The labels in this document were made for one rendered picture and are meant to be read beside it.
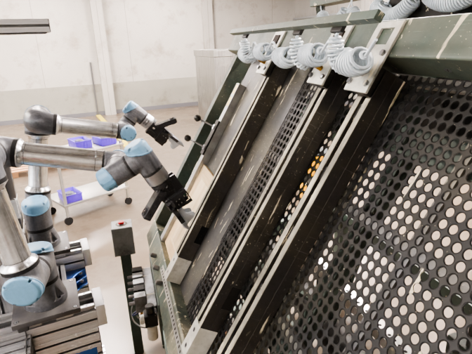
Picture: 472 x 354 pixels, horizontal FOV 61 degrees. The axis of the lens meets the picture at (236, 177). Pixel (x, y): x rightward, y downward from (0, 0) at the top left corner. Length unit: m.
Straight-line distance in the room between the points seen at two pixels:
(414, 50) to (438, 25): 0.06
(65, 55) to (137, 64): 1.96
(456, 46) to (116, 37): 11.89
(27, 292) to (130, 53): 11.42
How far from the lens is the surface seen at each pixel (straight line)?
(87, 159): 1.42
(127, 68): 12.60
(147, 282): 2.23
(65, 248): 2.06
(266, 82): 1.71
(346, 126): 1.10
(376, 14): 0.88
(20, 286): 1.45
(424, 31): 1.02
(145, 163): 1.28
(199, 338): 1.46
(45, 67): 12.38
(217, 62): 8.67
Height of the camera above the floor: 1.93
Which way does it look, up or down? 19 degrees down
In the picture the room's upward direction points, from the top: 2 degrees counter-clockwise
